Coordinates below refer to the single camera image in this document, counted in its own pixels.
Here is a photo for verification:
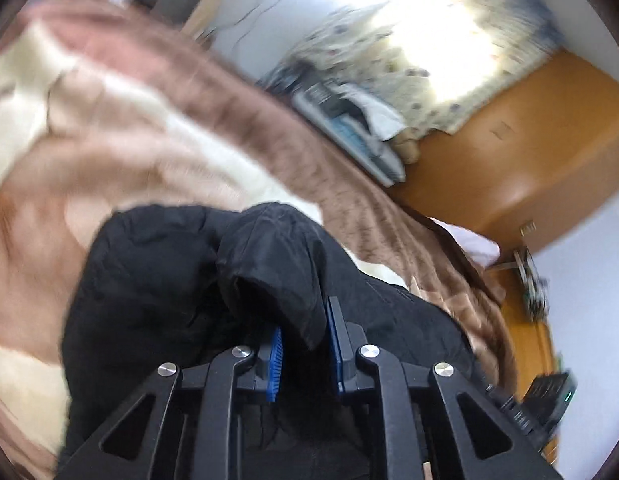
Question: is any black puffer jacket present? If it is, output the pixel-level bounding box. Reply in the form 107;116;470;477
60;204;486;479

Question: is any white pillow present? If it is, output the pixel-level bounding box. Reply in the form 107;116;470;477
431;218;501;268

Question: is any stack of folded bedding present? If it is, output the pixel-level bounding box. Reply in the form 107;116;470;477
258;62;406;188

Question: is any orange wooden wardrobe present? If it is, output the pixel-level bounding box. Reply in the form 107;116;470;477
388;49;619;466

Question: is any floral patterned quilt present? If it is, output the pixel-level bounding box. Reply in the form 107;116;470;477
287;4;559;138

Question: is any brown plush bed blanket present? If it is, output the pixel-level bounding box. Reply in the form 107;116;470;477
0;0;518;479

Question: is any brown cardboard box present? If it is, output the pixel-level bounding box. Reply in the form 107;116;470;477
180;0;222;50

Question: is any wire basket with items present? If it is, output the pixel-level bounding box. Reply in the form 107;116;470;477
513;246;549;322

